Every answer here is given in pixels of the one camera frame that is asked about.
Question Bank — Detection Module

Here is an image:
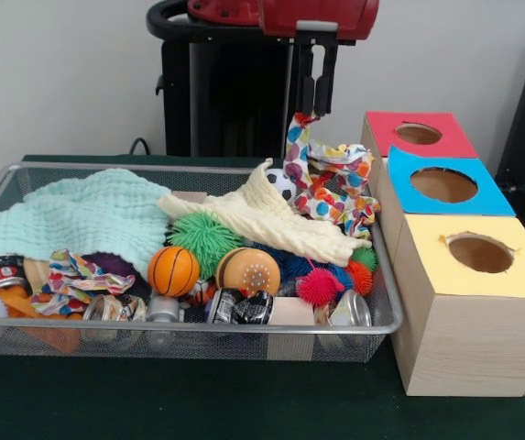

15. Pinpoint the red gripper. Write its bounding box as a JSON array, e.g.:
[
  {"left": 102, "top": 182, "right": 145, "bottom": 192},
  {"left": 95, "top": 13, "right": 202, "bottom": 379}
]
[{"left": 260, "top": 0, "right": 380, "bottom": 116}]

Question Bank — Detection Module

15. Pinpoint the colourful polka dot cloth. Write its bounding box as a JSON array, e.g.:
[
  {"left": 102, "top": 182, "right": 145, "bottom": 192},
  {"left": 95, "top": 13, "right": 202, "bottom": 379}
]
[
  {"left": 283, "top": 112, "right": 377, "bottom": 199},
  {"left": 292, "top": 182, "right": 382, "bottom": 240},
  {"left": 30, "top": 248, "right": 137, "bottom": 317}
]

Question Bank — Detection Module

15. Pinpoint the shallow mesh bin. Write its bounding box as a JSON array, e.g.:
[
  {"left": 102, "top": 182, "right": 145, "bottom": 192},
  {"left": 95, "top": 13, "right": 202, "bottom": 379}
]
[{"left": 0, "top": 162, "right": 404, "bottom": 363}]

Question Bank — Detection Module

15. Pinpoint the wooden box with three holes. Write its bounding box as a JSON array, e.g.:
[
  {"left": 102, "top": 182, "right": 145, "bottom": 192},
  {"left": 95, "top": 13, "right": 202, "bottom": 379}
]
[{"left": 356, "top": 111, "right": 525, "bottom": 398}]

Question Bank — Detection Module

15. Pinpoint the small toy soccer ball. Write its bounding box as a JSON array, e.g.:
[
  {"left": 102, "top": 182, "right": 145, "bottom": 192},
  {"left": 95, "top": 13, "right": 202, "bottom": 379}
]
[{"left": 265, "top": 168, "right": 298, "bottom": 202}]

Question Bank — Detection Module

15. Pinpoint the cream waffle cloth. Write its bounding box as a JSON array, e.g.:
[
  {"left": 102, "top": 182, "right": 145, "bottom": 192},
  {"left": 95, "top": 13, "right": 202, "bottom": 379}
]
[{"left": 157, "top": 158, "right": 373, "bottom": 268}]

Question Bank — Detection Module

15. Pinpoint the green spiky rubber ball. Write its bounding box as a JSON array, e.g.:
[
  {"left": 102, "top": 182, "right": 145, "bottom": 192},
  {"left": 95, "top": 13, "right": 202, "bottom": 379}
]
[{"left": 166, "top": 211, "right": 245, "bottom": 267}]

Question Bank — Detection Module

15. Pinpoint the hamburger toy ball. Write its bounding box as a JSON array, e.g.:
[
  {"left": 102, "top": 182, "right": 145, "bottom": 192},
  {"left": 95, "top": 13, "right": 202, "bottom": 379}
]
[{"left": 214, "top": 247, "right": 282, "bottom": 297}]

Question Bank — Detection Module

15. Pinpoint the orange toy basketball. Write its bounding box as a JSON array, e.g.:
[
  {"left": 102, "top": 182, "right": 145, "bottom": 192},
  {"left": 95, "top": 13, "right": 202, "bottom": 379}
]
[{"left": 147, "top": 246, "right": 202, "bottom": 298}]

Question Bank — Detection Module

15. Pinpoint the mint green waffle cloth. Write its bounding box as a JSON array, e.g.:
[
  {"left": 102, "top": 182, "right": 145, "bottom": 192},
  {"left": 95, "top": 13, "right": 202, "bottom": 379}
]
[{"left": 0, "top": 168, "right": 171, "bottom": 281}]

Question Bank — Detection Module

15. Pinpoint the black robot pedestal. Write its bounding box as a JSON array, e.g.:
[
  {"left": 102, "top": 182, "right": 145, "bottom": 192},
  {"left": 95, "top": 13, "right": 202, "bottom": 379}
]
[{"left": 146, "top": 0, "right": 314, "bottom": 160}]

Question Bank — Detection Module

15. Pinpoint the black cable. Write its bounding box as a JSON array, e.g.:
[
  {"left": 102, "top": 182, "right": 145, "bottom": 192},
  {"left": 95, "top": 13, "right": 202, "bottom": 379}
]
[{"left": 128, "top": 136, "right": 154, "bottom": 157}]

